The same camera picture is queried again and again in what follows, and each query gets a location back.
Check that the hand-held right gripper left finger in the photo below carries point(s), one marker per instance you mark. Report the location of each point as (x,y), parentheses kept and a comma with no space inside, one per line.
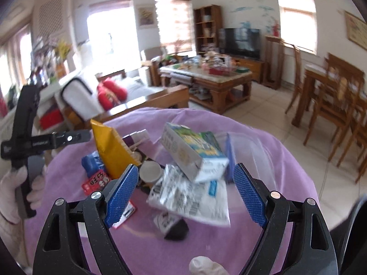
(123,194)

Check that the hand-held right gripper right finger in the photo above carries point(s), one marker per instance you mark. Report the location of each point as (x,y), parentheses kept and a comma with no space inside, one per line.
(249,197)

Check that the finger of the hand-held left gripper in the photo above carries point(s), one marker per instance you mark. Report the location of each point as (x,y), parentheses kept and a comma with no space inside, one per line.
(69,138)

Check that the white round cap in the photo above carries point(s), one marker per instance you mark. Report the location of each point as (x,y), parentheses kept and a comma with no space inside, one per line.
(150,172)

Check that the silver wrapper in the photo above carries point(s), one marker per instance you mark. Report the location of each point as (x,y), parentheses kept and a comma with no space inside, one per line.
(183,197)

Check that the white green milk carton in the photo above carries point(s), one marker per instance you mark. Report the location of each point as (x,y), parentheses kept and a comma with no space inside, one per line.
(186,149)

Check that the black trash bin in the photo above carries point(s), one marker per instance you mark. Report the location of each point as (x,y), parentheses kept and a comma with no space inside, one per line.
(349,235)

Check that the person's left forearm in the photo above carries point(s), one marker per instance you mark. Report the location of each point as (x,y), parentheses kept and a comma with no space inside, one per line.
(11,240)

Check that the person's left hand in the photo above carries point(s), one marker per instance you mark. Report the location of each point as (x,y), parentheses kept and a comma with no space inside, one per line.
(10,189)

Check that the person's right hand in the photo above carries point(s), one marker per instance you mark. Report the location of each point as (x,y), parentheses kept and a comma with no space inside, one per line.
(206,266)

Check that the red cloth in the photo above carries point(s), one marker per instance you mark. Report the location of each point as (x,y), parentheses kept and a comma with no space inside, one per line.
(51,119)

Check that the red snack packet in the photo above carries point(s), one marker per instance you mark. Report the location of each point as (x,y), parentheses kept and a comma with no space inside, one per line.
(94,184)

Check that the blue plastic roll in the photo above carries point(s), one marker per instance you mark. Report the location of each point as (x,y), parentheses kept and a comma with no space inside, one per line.
(91,163)

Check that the yellow snack packet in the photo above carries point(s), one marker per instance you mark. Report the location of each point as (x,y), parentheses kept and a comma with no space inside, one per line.
(110,146)

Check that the white cushion black trim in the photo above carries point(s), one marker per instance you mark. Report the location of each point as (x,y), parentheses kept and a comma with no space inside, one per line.
(76,97)

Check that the clear zip bag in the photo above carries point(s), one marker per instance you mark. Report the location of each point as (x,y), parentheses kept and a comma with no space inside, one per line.
(255,154)

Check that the blue stick pack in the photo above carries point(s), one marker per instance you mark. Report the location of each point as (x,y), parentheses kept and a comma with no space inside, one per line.
(230,154)

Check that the purple blanket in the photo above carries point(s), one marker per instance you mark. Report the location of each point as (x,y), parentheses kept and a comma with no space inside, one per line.
(143,243)

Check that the red cushion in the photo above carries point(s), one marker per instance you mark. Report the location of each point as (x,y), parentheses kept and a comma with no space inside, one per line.
(104,96)
(117,87)

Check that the yellow flower bunch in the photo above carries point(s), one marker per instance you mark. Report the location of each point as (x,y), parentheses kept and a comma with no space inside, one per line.
(63,48)

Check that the wooden sofa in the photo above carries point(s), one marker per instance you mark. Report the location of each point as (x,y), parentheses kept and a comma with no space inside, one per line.
(160,96)

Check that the bright balcony door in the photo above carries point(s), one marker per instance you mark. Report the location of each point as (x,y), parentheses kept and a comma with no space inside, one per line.
(109,34)

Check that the wooden coffee table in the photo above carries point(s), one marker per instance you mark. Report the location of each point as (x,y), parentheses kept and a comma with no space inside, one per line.
(218,88)

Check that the white lattice cabinet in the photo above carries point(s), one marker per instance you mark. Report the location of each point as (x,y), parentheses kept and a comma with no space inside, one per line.
(51,14)

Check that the wooden armchair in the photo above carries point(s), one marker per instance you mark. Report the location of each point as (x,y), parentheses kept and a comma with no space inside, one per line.
(152,57)

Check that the red tray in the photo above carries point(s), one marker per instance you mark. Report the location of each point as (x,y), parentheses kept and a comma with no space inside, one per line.
(219,70)

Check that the wooden television stand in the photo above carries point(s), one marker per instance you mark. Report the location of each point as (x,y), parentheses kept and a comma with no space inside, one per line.
(252,66)

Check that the wooden dining chair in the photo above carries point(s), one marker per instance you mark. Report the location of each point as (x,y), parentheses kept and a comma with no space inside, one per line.
(361,120)
(341,71)
(298,63)

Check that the tall wooden plant stand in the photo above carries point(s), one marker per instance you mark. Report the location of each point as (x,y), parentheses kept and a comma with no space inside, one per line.
(272,63)

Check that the wooden dining table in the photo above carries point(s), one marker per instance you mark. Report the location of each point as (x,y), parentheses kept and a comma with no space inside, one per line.
(315,71)

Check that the small framed picture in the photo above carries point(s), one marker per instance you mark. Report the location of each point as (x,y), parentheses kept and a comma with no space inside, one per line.
(146,17)

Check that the window with roller blind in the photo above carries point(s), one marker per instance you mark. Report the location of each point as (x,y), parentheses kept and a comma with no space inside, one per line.
(173,25)

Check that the flat screen television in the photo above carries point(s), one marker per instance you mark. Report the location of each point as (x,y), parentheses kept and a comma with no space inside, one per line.
(240,44)

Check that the red flower vase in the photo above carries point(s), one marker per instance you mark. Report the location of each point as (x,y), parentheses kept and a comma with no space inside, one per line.
(275,28)

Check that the wooden bookshelf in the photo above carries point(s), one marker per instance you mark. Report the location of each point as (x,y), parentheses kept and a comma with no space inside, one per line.
(208,25)

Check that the floral framed picture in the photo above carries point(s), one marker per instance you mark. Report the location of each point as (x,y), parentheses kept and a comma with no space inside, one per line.
(355,28)

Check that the small wall window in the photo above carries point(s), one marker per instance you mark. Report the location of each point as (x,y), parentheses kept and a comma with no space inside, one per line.
(298,23)

